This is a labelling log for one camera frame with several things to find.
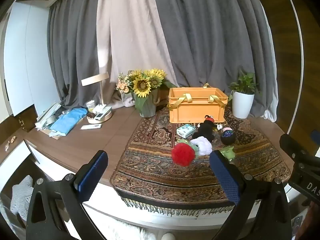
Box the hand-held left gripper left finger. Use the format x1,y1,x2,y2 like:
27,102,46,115
26,150,109,240

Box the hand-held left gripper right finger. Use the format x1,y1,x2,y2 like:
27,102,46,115
209,150,292,240

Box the black ball with pink top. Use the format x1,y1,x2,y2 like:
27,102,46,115
221,127,236,146

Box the black plush toy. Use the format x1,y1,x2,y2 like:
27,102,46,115
192,115,217,142

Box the orange plastic box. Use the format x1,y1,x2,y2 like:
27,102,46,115
168,83,229,123

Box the green plush toy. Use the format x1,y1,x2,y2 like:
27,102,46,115
220,146,236,162

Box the white fluffy cloth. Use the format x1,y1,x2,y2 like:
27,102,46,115
190,137,213,157

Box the white remote control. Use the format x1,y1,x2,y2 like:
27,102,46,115
80,123,103,131
94,106,112,120

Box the red pompom toy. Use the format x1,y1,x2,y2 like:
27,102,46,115
171,140,199,167

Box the blue cloth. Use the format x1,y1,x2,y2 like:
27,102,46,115
49,108,88,137

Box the white and teal pouch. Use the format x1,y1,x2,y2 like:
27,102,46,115
176,123,198,139

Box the white plant pot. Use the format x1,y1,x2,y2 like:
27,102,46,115
232,91,255,119

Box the patterned fringed table cloth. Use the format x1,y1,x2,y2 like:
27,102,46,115
110,106,292,214

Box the white fluffy rug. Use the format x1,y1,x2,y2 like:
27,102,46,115
107,221,156,240

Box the long white box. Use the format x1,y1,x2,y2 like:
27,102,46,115
35,102,62,130

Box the green potted plant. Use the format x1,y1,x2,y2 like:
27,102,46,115
228,70,258,96

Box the peach flower bouquet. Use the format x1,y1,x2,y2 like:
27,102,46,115
116,72,135,107

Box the wooden desk lamp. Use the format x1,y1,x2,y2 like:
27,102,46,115
81,72,113,125

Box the sunflower bouquet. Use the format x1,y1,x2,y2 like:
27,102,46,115
131,68,176,118

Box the gray curtain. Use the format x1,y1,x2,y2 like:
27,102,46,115
47,0,113,107
152,0,278,123

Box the white wardrobe door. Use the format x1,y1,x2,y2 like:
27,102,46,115
3,1,62,117

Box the beige curtain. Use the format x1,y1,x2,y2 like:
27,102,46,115
96,0,179,108

